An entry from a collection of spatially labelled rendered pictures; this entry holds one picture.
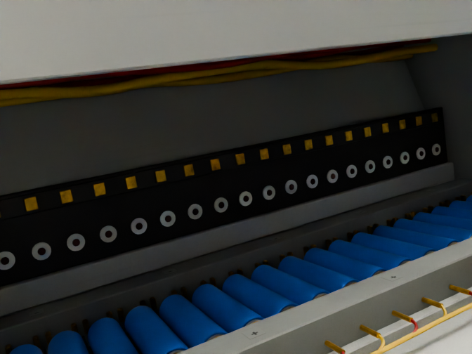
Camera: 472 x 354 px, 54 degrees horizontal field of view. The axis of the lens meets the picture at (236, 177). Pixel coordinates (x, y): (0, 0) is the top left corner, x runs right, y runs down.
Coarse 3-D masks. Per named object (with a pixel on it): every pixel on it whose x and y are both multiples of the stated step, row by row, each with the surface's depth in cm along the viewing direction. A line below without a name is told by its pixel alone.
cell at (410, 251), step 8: (360, 232) 33; (352, 240) 33; (360, 240) 32; (368, 240) 32; (376, 240) 31; (384, 240) 31; (392, 240) 30; (376, 248) 31; (384, 248) 30; (392, 248) 30; (400, 248) 29; (408, 248) 29; (416, 248) 28; (424, 248) 28; (408, 256) 28; (416, 256) 28
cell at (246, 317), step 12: (204, 288) 27; (216, 288) 27; (192, 300) 28; (204, 300) 26; (216, 300) 26; (228, 300) 25; (204, 312) 26; (216, 312) 25; (228, 312) 24; (240, 312) 23; (252, 312) 23; (228, 324) 23; (240, 324) 22
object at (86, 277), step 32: (352, 192) 38; (384, 192) 40; (224, 224) 34; (256, 224) 34; (288, 224) 36; (128, 256) 30; (160, 256) 31; (192, 256) 32; (0, 288) 27; (32, 288) 28; (64, 288) 29; (448, 320) 23; (416, 352) 21; (448, 352) 21
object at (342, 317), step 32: (448, 256) 25; (352, 288) 23; (384, 288) 22; (416, 288) 23; (448, 288) 24; (288, 320) 21; (320, 320) 21; (352, 320) 21; (384, 320) 22; (192, 352) 19; (224, 352) 19; (256, 352) 19; (288, 352) 20; (320, 352) 21; (384, 352) 20
